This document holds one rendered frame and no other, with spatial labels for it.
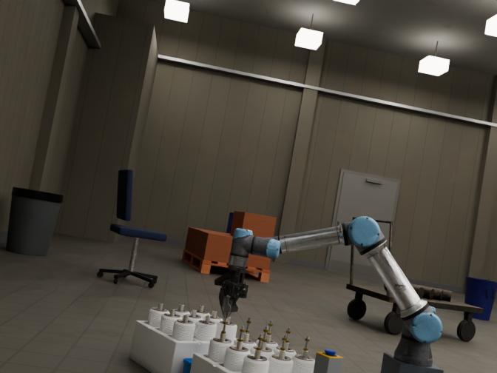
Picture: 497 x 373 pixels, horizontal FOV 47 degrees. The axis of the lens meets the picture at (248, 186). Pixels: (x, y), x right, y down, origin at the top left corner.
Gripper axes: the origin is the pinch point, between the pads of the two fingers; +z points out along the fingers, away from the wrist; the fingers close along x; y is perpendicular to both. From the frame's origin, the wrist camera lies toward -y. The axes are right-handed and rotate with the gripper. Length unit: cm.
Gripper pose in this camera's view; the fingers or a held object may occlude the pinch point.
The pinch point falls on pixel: (225, 314)
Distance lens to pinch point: 237.0
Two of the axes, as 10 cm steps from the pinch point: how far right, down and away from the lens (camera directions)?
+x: 8.0, 1.8, 5.8
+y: 5.8, 0.6, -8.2
